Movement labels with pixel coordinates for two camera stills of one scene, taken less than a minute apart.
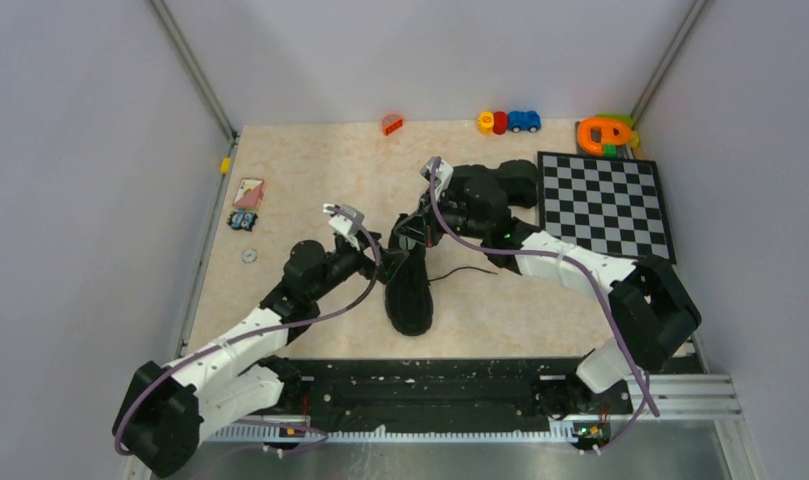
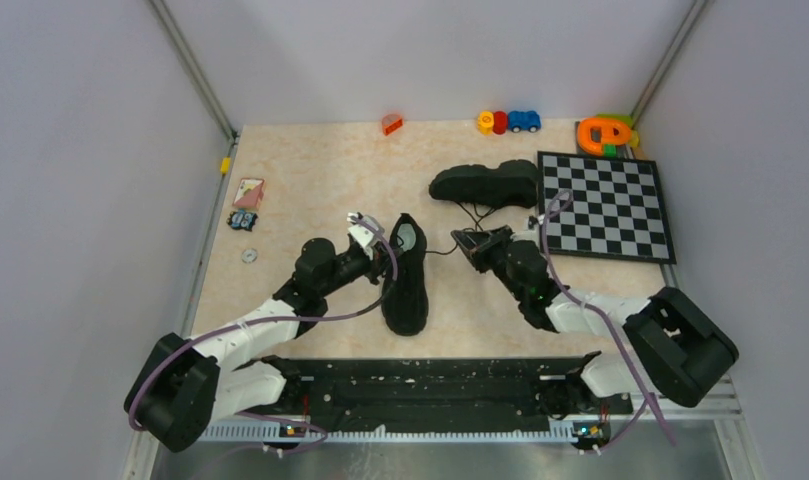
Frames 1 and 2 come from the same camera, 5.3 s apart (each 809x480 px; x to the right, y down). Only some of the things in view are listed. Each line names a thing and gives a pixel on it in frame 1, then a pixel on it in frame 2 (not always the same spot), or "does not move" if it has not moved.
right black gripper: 416,228 -> 471,240
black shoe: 409,296 does not move
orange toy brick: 391,123 does not move
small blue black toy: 241,219 does not move
